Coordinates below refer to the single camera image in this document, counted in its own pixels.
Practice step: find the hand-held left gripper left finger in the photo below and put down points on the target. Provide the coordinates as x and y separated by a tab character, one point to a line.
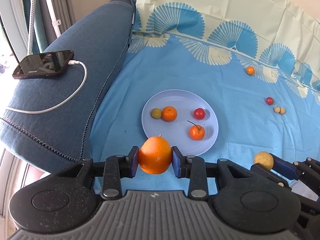
133	161

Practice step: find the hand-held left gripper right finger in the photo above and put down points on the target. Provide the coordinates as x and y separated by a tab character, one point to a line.
178	162

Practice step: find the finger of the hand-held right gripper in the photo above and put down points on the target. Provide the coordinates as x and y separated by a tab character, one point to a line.
285	168
267	173

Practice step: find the small yellow round fruit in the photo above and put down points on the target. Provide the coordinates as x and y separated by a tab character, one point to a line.
156	113
282	111
277	109
263	160

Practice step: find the light blue round plate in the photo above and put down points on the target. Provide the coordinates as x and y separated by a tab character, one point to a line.
175	132

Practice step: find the small orange with stem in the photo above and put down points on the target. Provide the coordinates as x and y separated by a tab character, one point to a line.
196	132

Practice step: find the small red cherry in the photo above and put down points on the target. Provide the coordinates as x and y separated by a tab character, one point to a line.
269	100
199	113

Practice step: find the blue sofa armrest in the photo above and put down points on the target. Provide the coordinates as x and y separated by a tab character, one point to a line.
67	120

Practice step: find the blue fan-print blanket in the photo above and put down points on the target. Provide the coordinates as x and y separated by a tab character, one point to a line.
212	67

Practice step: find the black smartphone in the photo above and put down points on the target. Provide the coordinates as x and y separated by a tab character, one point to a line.
42	63

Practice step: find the teal curtain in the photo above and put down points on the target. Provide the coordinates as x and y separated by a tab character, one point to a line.
43	12

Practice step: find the white pipe with clip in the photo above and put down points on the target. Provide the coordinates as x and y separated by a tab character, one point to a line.
51	7

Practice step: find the dotted white pole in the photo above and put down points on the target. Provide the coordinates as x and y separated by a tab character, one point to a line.
32	17

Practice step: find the white window frame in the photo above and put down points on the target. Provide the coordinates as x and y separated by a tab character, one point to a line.
12	17

